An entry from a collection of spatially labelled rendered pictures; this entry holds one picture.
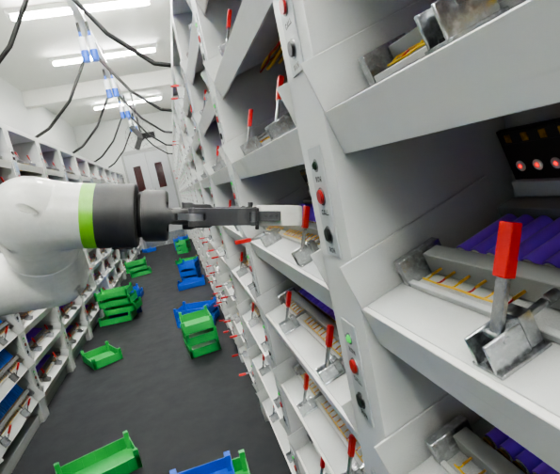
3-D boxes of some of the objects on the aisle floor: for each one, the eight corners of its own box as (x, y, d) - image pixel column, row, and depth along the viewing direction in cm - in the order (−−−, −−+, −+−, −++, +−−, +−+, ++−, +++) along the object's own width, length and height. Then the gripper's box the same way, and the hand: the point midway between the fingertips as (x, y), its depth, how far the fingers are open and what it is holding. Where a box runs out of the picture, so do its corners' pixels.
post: (315, 543, 126) (168, -122, 101) (306, 519, 135) (168, -96, 110) (378, 517, 130) (251, -128, 105) (365, 497, 139) (246, -102, 114)
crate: (63, 507, 164) (57, 488, 163) (58, 481, 182) (53, 464, 181) (142, 466, 179) (137, 449, 178) (131, 446, 197) (126, 429, 195)
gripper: (144, 236, 72) (285, 234, 77) (136, 247, 56) (313, 244, 62) (143, 190, 71) (286, 191, 77) (136, 188, 56) (314, 190, 61)
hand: (277, 214), depth 69 cm, fingers open, 3 cm apart
